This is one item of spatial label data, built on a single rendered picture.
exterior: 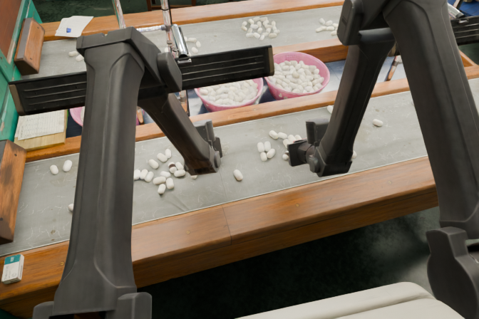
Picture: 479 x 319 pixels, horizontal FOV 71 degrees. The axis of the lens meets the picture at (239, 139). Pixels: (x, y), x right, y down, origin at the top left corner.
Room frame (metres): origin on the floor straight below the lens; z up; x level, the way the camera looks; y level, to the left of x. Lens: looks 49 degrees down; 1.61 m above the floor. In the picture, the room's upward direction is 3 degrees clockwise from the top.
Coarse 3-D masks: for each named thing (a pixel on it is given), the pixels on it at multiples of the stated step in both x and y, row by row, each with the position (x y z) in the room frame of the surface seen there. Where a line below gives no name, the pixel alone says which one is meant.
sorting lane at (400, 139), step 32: (384, 96) 1.00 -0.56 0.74; (224, 128) 0.79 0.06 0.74; (256, 128) 0.80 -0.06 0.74; (288, 128) 0.81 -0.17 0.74; (384, 128) 0.83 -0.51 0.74; (416, 128) 0.84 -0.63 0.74; (64, 160) 0.62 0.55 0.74; (224, 160) 0.65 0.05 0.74; (256, 160) 0.66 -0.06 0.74; (288, 160) 0.66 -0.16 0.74; (352, 160) 0.68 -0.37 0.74; (384, 160) 0.68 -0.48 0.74; (32, 192) 0.50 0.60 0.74; (64, 192) 0.51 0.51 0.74; (192, 192) 0.53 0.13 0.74; (224, 192) 0.53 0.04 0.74; (256, 192) 0.54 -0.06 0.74; (32, 224) 0.40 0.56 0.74; (64, 224) 0.41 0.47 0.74; (0, 256) 0.31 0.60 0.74
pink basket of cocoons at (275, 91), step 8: (280, 56) 1.20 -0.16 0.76; (288, 56) 1.21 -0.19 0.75; (296, 56) 1.21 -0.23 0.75; (304, 56) 1.21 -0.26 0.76; (312, 56) 1.20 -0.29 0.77; (304, 64) 1.20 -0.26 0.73; (312, 64) 1.18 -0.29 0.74; (320, 64) 1.16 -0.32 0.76; (320, 72) 1.14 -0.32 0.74; (328, 72) 1.10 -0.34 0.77; (328, 80) 1.04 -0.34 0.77; (272, 88) 1.02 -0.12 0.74; (280, 88) 0.98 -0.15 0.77; (320, 88) 0.99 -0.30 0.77; (272, 96) 1.04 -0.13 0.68; (288, 96) 0.98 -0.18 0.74; (296, 96) 0.97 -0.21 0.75
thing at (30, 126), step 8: (56, 112) 0.80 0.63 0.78; (24, 120) 0.75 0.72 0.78; (32, 120) 0.75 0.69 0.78; (40, 120) 0.75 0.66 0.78; (48, 120) 0.75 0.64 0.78; (56, 120) 0.76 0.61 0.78; (16, 128) 0.71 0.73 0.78; (24, 128) 0.71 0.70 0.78; (32, 128) 0.72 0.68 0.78; (40, 128) 0.72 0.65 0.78; (48, 128) 0.72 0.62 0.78; (56, 128) 0.72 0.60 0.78; (16, 136) 0.68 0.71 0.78; (24, 136) 0.68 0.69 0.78; (32, 136) 0.68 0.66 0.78
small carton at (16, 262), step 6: (6, 258) 0.29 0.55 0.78; (12, 258) 0.29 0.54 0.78; (18, 258) 0.29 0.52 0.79; (6, 264) 0.28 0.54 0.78; (12, 264) 0.28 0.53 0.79; (18, 264) 0.28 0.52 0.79; (6, 270) 0.26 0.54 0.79; (12, 270) 0.26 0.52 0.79; (18, 270) 0.27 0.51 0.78; (6, 276) 0.25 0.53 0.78; (12, 276) 0.25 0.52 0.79; (18, 276) 0.25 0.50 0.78; (6, 282) 0.24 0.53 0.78; (12, 282) 0.24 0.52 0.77
